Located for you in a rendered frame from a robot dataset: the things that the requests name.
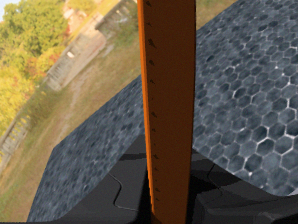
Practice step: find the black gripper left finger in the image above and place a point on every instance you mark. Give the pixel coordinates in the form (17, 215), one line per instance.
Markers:
(122, 197)

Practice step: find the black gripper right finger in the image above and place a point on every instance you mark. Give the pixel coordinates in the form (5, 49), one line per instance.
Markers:
(216, 197)

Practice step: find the orange handle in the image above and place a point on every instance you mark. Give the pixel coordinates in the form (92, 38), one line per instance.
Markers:
(168, 34)

